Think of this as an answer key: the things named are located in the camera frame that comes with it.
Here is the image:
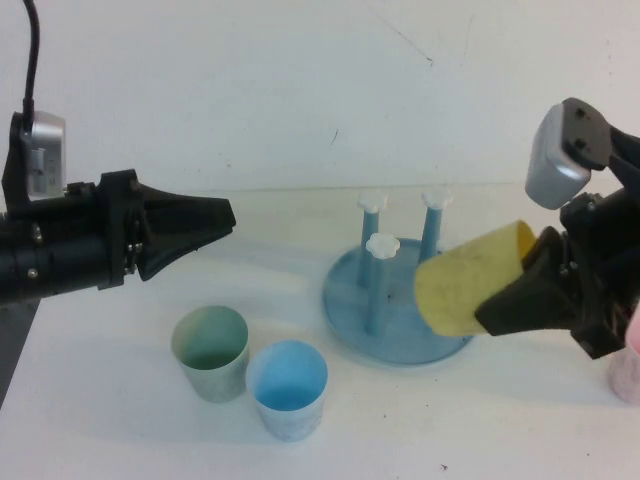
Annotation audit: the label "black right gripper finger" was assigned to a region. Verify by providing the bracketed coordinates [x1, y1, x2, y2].
[519, 227, 551, 274]
[474, 227, 584, 337]

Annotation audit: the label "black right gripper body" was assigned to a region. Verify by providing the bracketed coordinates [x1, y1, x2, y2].
[559, 192, 640, 361]

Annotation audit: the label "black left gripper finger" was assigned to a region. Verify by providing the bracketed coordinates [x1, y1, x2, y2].
[134, 229, 235, 282]
[142, 182, 236, 239]

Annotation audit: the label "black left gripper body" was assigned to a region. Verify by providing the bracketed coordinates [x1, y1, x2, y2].
[64, 169, 151, 291]

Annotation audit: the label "yellow marbled plastic cup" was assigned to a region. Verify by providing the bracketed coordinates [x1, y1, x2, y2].
[413, 219, 539, 337]

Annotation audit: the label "pink marbled plastic cup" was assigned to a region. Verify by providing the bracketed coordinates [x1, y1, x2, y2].
[604, 304, 640, 404]

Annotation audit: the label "green marbled plastic cup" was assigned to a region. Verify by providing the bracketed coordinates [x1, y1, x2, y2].
[171, 305, 250, 404]

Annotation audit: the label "blue cup stand white caps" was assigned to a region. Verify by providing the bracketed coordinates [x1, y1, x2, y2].
[321, 189, 476, 369]

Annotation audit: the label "blue marbled plastic cup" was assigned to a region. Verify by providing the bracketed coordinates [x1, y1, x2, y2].
[245, 340, 330, 444]

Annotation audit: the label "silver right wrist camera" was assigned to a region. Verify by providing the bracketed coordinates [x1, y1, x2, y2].
[524, 97, 614, 210]

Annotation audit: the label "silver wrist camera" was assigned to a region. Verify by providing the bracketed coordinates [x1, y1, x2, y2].
[22, 112, 68, 199]
[524, 97, 614, 210]

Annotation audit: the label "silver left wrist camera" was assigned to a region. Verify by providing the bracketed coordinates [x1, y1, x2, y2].
[22, 112, 68, 199]

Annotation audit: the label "black left camera cable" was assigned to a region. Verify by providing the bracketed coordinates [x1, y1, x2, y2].
[22, 0, 42, 119]

